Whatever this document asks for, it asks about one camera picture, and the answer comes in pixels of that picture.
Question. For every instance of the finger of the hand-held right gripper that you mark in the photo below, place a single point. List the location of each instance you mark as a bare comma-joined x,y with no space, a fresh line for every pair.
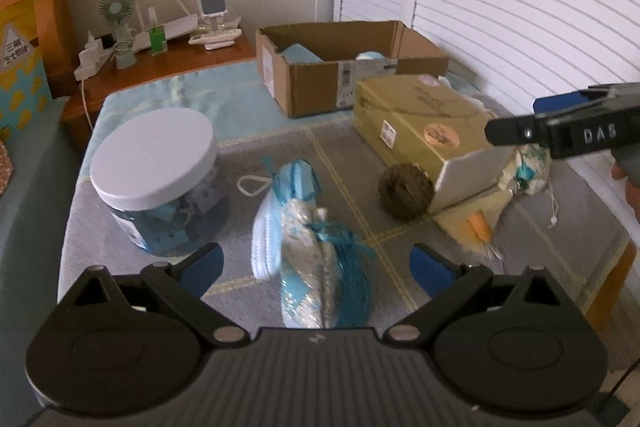
555,103
590,133

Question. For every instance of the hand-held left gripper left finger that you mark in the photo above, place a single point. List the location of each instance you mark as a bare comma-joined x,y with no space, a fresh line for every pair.
206,266

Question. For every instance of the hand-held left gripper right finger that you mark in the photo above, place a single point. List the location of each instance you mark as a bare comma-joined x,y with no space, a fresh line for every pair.
429,271

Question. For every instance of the blue sachet with tassel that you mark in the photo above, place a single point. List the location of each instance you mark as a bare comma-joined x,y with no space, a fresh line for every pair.
315,267

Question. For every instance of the brown cardboard box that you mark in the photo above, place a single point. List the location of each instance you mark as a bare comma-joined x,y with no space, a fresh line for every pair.
320,79

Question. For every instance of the person's right hand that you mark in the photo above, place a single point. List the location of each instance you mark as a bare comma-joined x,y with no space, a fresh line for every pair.
622,167

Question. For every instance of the yellow cloth with orange carrot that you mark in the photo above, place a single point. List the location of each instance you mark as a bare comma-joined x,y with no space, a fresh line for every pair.
475,227

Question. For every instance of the brown fuzzy ball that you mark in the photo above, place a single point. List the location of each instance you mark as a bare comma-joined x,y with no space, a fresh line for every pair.
404,193

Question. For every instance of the grey checked blanket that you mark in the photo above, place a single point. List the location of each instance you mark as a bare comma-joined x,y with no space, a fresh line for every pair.
360,217

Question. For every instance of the white elastic loop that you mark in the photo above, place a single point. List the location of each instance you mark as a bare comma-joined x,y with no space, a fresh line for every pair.
252,185

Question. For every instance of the clear jar with white lid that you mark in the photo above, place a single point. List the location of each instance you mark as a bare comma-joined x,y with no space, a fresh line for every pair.
150,162

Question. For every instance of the yellow-green cardboard box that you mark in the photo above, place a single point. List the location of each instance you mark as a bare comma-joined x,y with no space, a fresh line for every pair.
425,122

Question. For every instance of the light blue blanket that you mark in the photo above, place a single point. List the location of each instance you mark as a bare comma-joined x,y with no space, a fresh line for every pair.
225,97

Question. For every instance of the teal bed sheet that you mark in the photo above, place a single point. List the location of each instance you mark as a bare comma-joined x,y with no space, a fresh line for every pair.
35,207

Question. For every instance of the white blue cloth bundle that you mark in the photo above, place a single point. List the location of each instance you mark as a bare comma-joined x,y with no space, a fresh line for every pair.
370,56

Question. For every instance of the wooden nightstand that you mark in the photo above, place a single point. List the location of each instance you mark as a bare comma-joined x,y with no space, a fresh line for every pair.
175,64

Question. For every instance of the white remote control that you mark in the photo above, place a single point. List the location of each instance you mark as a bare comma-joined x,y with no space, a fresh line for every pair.
215,38

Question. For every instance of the green bottle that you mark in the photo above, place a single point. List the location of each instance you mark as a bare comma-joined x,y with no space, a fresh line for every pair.
158,41

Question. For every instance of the white power strip with plugs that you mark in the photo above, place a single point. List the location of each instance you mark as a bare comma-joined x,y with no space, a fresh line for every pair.
92,57

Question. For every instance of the white router with antennas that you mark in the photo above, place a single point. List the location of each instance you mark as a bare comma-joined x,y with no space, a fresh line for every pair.
172,29

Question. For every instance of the white screen device on stand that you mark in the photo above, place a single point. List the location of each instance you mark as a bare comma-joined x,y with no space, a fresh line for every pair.
212,4

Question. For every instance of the small green desk fan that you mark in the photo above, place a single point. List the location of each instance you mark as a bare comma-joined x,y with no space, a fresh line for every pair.
119,14

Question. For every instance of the yellow and blue printed pillow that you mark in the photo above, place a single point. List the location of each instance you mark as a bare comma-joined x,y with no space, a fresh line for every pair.
20,72

